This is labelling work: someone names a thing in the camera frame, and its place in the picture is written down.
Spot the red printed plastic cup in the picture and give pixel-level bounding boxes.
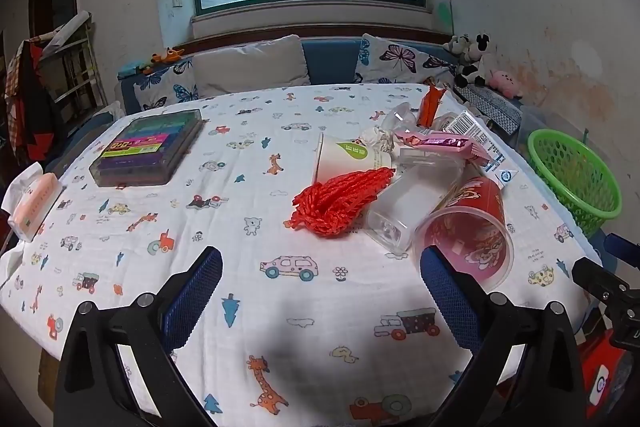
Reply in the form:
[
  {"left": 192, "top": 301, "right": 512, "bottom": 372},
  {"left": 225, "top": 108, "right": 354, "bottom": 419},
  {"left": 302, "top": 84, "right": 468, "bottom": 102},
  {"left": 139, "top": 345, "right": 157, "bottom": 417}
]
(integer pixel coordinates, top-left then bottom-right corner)
[{"left": 411, "top": 176, "right": 513, "bottom": 291}]

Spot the white blue milk carton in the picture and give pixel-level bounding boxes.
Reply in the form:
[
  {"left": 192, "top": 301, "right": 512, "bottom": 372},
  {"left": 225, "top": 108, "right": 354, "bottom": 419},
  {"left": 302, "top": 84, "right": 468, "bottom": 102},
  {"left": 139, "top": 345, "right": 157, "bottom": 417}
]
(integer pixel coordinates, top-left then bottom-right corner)
[{"left": 445, "top": 110, "right": 518, "bottom": 188}]

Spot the clear plastic box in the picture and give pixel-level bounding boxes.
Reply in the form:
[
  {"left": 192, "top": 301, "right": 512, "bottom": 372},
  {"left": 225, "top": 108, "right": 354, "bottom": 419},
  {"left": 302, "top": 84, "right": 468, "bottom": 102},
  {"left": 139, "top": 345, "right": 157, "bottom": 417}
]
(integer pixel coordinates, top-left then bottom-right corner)
[{"left": 364, "top": 154, "right": 465, "bottom": 258}]

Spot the pink snack wrapper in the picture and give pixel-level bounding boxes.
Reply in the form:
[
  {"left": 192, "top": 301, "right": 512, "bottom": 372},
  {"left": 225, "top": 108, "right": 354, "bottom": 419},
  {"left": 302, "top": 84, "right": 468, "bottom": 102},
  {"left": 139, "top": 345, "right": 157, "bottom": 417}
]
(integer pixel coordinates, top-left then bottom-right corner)
[{"left": 395, "top": 131, "right": 491, "bottom": 167}]

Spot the orange red snack bag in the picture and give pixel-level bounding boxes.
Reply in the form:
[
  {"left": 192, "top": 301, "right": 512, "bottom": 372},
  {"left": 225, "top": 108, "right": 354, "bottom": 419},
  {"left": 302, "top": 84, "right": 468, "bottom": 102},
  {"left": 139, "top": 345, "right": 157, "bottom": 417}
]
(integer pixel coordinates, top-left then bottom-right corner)
[{"left": 416, "top": 84, "right": 446, "bottom": 128}]

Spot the red mesh net bag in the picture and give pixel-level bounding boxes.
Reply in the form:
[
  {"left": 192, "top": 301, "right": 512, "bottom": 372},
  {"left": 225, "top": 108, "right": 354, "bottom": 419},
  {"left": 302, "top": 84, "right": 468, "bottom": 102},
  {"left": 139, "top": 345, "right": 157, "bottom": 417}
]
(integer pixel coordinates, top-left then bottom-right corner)
[{"left": 283, "top": 167, "right": 395, "bottom": 239}]

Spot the white tissue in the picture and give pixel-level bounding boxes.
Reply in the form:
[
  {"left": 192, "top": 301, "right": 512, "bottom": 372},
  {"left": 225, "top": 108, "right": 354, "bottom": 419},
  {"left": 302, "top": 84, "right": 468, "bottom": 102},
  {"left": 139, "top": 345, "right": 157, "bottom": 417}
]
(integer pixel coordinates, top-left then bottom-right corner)
[{"left": 359, "top": 126, "right": 396, "bottom": 154}]

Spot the clear pudding cup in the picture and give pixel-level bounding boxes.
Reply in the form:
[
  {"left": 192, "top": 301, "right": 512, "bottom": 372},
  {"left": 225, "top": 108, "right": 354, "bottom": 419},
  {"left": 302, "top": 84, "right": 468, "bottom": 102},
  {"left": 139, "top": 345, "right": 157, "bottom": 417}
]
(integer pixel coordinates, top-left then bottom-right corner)
[{"left": 381, "top": 102, "right": 418, "bottom": 133}]

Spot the white paper cup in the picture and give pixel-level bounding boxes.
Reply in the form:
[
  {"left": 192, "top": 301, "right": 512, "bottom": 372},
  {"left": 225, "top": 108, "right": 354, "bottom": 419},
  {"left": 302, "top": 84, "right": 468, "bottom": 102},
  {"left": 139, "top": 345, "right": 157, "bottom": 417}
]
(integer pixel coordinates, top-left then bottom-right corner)
[{"left": 312, "top": 133, "right": 392, "bottom": 183}]

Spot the green plastic waste basket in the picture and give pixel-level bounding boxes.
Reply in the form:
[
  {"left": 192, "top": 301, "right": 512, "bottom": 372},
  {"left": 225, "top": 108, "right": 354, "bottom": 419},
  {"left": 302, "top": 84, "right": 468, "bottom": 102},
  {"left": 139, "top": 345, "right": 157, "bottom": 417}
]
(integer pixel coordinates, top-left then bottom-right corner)
[{"left": 527, "top": 128, "right": 623, "bottom": 237}]

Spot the pink tissue pack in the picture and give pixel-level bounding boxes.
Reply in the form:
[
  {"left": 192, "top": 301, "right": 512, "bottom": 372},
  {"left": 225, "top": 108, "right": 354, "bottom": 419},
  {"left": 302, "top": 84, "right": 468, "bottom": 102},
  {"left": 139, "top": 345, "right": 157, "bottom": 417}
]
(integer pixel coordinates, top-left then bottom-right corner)
[{"left": 1, "top": 162, "right": 63, "bottom": 242}]

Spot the striped grey cloth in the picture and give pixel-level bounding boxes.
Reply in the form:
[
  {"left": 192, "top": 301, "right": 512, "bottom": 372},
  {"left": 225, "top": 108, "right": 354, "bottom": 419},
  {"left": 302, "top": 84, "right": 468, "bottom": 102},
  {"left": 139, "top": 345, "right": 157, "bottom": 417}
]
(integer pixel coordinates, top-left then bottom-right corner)
[{"left": 454, "top": 84, "right": 522, "bottom": 136}]

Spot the pink plush toy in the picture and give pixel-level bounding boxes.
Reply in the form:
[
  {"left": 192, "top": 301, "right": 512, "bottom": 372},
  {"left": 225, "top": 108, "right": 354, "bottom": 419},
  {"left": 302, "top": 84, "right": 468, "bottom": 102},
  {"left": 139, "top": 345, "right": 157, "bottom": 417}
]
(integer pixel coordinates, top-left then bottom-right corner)
[{"left": 487, "top": 70, "right": 522, "bottom": 100}]

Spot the black white cow plush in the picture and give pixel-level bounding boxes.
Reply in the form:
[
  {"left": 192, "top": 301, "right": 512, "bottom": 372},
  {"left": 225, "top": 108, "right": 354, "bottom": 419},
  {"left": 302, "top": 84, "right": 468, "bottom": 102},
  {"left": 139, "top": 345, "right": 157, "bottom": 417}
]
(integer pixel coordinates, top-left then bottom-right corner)
[{"left": 442, "top": 32, "right": 491, "bottom": 88}]

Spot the patterned white tablecloth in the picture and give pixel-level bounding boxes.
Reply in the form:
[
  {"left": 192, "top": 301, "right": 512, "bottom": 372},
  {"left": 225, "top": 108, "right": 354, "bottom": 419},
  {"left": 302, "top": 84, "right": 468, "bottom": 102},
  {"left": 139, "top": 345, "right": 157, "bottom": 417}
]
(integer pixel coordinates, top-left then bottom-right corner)
[{"left": 0, "top": 82, "right": 601, "bottom": 427}]

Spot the left butterfly pillow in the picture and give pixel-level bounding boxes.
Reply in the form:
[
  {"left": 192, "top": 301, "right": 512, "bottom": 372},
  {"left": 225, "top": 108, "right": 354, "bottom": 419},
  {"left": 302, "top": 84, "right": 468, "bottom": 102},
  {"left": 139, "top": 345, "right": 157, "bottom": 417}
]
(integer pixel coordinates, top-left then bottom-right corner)
[{"left": 134, "top": 57, "right": 198, "bottom": 110}]

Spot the butterfly pillow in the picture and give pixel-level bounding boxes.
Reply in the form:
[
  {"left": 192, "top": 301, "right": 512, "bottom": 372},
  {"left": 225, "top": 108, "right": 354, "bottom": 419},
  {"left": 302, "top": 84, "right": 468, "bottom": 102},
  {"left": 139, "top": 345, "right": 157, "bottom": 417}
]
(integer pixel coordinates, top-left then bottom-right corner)
[
  {"left": 354, "top": 34, "right": 452, "bottom": 83},
  {"left": 134, "top": 57, "right": 198, "bottom": 110}
]

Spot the metal shelf rack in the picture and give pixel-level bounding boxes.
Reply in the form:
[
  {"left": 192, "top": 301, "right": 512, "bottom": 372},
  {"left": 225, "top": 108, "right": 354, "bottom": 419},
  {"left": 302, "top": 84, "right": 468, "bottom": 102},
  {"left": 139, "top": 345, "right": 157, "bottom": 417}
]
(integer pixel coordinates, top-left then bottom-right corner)
[{"left": 38, "top": 10, "right": 106, "bottom": 130}]

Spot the right butterfly pillow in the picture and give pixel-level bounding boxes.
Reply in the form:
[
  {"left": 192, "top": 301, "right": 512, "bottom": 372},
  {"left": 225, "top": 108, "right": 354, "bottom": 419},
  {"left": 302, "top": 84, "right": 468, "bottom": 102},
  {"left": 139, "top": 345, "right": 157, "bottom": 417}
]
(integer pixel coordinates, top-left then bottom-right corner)
[{"left": 354, "top": 34, "right": 452, "bottom": 83}]

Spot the orange toy on sofa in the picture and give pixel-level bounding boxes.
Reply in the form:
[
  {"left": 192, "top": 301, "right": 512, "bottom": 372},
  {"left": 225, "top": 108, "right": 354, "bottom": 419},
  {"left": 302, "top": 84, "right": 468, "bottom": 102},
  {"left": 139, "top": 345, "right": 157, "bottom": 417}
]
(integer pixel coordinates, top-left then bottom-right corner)
[{"left": 150, "top": 48, "right": 184, "bottom": 65}]

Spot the blue sofa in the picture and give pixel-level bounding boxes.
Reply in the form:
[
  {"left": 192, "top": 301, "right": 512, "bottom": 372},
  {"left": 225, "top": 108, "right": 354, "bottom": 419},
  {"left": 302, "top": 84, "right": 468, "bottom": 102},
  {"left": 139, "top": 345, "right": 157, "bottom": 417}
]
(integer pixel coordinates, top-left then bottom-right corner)
[{"left": 117, "top": 37, "right": 461, "bottom": 114}]

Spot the beige cushion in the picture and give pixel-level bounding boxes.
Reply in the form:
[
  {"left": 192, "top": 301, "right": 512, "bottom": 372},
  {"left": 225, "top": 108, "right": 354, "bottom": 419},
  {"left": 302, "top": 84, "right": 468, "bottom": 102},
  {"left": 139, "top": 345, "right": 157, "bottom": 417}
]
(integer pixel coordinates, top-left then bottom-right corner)
[{"left": 192, "top": 35, "right": 310, "bottom": 98}]

